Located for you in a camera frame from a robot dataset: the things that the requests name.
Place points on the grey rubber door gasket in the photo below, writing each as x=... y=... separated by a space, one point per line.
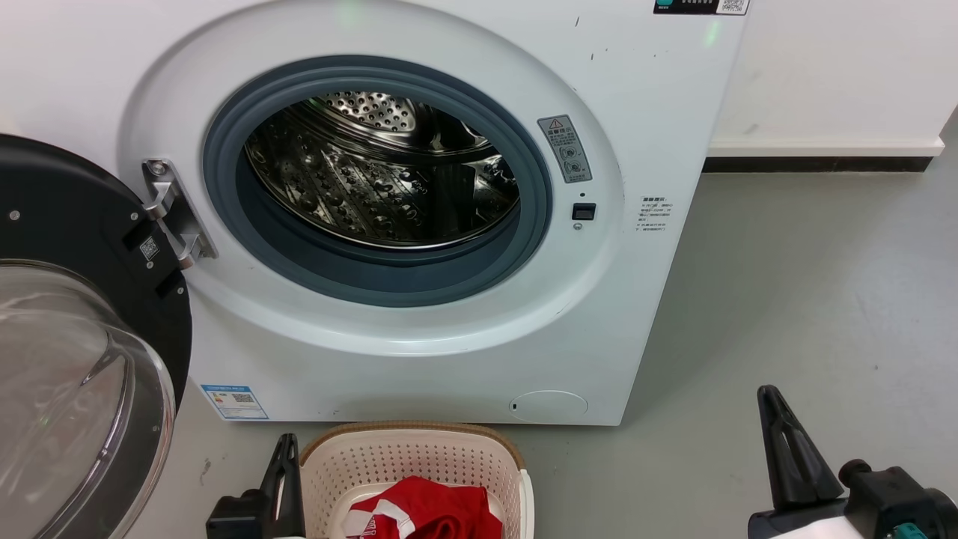
x=374 y=277

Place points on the black QR code sticker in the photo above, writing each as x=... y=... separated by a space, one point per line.
x=688 y=6

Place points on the small QR sticker on door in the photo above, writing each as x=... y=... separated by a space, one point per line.
x=150 y=248

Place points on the round white filter cover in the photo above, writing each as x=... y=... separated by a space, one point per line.
x=550 y=405

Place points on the black washer door with glass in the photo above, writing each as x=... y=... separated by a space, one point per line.
x=75 y=202

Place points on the white front-load washing machine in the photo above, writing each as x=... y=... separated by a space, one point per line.
x=636 y=314

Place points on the chrome door hinge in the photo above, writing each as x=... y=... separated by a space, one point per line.
x=168 y=202

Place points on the grey triangle warning sticker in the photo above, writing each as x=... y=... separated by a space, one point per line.
x=564 y=148

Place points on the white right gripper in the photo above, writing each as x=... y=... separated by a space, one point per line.
x=797 y=524

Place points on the black door latch socket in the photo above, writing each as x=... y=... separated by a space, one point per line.
x=584 y=211

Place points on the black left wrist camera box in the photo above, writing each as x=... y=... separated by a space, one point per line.
x=233 y=518

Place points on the white and black baseboard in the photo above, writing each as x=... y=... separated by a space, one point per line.
x=823 y=163

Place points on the cream basket with brown rim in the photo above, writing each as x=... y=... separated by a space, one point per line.
x=419 y=453

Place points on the red and white garment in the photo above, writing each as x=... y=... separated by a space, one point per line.
x=441 y=509

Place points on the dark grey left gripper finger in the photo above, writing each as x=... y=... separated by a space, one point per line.
x=293 y=494
x=269 y=501

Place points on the blue energy label sticker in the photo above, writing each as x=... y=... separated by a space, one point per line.
x=235 y=403

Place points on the perforated stainless steel drum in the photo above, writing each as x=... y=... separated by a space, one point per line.
x=359 y=187

